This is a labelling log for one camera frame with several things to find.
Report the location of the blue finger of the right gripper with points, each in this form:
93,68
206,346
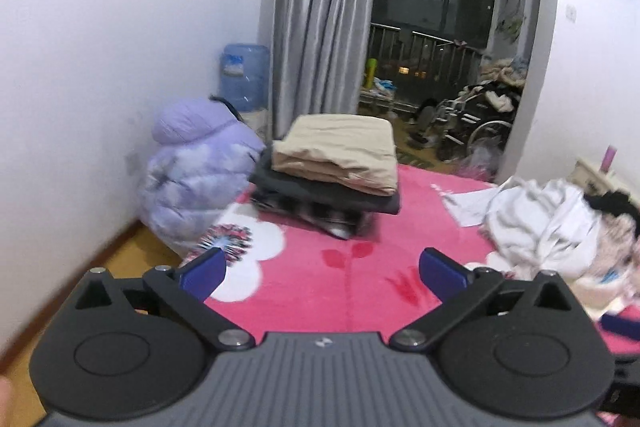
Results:
622,326

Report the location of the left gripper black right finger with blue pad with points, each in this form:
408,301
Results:
519,349

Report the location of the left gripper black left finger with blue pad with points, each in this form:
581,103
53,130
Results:
119,349

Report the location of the beige trousers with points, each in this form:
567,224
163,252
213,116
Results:
358,152

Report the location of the white clothes pile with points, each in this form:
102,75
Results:
533,227

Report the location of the pink checked garment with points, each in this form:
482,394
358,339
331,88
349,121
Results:
617,250

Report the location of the black garment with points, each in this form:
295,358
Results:
617,204

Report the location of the pink floral bed blanket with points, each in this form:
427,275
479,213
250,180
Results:
286,276

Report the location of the lavender puffer jacket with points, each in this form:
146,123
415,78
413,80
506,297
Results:
205,156

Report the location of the plaid folded garment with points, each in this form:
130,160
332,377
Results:
341,224

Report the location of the dark grey folded garment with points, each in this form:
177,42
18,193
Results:
334,195

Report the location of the wheelchair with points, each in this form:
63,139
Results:
480,114

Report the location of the balcony metal railing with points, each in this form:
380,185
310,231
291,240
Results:
416,67

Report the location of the blue water jug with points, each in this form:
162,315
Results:
244,76

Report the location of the grey curtain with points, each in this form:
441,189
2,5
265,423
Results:
318,51

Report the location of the white wall switch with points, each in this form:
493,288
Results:
571,13

